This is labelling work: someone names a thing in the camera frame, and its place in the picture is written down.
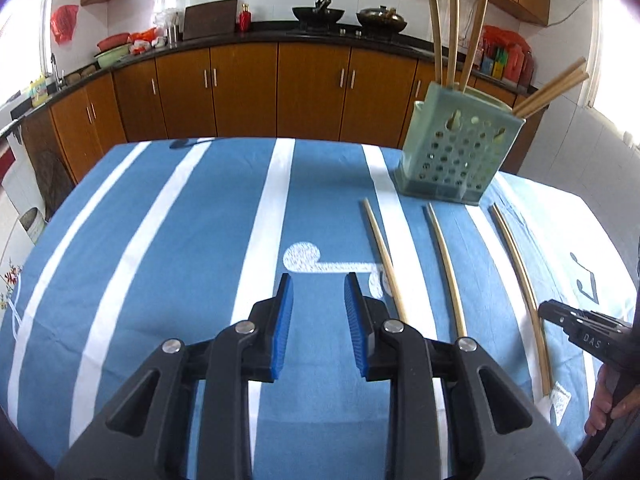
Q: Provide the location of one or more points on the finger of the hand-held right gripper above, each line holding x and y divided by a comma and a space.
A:
557, 315

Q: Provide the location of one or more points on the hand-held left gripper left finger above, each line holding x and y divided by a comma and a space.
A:
282, 330

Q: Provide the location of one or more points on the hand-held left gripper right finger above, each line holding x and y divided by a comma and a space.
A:
356, 330

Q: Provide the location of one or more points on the green perforated chopstick holder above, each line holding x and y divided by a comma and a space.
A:
450, 160

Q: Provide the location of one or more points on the person's right hand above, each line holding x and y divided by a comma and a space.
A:
597, 410

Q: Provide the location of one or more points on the blue white striped tablecloth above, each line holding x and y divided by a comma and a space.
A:
200, 260

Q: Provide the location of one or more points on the brown base cabinets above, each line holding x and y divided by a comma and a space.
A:
240, 90

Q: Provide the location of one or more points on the dark red sauce bottle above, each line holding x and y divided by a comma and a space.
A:
527, 67

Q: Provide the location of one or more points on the orange red bottle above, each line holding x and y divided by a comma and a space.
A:
513, 62

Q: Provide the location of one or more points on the colourful seasoning boxes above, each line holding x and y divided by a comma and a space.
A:
494, 62

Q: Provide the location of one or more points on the white bucket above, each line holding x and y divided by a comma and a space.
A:
31, 225

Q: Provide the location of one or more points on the brown woven sack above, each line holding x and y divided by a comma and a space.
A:
50, 180

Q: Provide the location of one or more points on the large red plastic bag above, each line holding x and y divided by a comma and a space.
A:
502, 37

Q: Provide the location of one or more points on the gas stove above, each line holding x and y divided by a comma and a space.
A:
350, 34

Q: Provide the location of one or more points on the black kitchen countertop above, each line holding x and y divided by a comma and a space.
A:
270, 27

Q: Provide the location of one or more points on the black pot with lid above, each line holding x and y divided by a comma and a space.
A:
381, 19

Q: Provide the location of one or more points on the steel cup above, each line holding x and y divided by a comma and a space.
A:
173, 33

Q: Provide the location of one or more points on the black wok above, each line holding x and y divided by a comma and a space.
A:
317, 14

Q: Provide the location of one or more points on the dark cutting board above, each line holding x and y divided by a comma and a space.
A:
210, 20

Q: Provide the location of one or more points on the green basin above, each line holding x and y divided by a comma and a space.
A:
112, 57

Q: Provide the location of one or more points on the red orange plastic bag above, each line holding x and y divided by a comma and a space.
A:
144, 39

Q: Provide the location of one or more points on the white plastic bag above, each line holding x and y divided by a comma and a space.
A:
166, 17

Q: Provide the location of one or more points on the red basin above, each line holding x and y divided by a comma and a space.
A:
114, 41

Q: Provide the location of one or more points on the yellow detergent bottle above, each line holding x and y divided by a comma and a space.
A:
40, 92

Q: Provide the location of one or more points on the steel faucet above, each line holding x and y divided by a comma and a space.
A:
54, 70

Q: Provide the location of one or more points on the red plastic bag on hook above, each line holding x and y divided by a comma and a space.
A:
64, 22

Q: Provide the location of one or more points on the window with sliding pane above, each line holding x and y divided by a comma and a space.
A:
22, 40

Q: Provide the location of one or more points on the window with white frame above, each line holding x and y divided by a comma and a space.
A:
617, 50

